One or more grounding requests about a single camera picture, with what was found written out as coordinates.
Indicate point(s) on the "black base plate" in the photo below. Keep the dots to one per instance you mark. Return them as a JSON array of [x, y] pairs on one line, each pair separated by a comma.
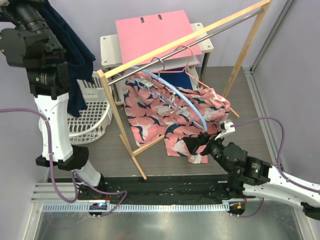
[[164, 190]]

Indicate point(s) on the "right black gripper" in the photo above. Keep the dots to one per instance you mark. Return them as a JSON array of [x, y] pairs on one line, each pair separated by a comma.
[[192, 143]]

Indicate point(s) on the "metal hanging rod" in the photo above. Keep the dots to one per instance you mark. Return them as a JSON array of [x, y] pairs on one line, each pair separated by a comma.
[[180, 49]]

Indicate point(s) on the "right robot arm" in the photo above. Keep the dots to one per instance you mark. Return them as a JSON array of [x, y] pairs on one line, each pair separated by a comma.
[[251, 177]]

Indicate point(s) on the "light blue plastic hanger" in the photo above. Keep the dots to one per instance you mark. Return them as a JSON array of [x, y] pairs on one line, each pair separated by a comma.
[[170, 100]]

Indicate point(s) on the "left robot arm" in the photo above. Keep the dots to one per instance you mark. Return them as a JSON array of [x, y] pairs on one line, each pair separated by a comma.
[[57, 149]]

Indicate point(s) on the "pink ring binder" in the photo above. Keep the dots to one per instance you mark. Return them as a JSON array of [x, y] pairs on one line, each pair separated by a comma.
[[138, 36]]

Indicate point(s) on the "white shelf unit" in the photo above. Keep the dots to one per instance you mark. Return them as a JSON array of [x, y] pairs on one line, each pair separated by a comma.
[[110, 52]]

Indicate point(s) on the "white slotted cable duct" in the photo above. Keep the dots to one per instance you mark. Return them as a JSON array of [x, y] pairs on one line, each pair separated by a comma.
[[97, 207]]

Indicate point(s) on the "pink wire hanger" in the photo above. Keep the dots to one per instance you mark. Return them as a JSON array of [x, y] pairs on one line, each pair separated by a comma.
[[189, 64]]

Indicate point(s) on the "white laundry basket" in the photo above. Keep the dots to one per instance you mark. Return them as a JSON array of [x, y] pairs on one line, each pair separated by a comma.
[[92, 123]]

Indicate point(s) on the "pink shark print shorts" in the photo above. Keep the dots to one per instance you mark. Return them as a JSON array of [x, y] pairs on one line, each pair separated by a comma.
[[150, 118]]

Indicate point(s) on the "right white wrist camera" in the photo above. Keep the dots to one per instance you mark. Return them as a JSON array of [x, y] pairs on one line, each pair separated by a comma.
[[226, 128]]

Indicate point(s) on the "navy blue shorts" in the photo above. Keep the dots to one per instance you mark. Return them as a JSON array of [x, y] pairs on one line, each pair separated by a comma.
[[44, 44]]

